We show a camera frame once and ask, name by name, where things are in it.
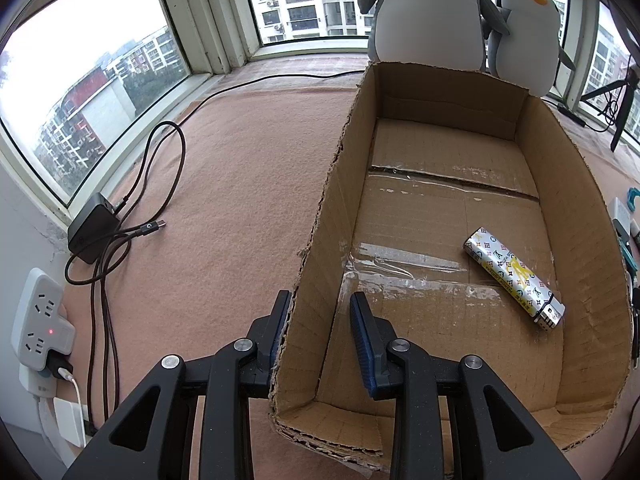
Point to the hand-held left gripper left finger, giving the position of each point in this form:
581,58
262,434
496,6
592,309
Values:
282,320

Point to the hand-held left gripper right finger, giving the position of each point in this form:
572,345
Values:
361,340

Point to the cardboard box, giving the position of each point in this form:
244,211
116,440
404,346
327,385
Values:
450,220

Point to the patterned white lighter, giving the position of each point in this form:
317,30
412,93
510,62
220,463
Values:
505,265

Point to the black power adapter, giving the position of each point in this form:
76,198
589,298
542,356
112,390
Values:
92,230

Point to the white power strip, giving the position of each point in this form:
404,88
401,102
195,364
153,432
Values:
37,310

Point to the large grey penguin plush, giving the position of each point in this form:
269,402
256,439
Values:
425,10

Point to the small grey penguin plush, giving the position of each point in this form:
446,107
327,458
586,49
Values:
525,45

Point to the black tripod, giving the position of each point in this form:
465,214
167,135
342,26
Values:
625,110

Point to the white wall charger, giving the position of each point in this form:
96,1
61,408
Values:
67,420

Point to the white window frame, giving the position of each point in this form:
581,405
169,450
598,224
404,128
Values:
210,35

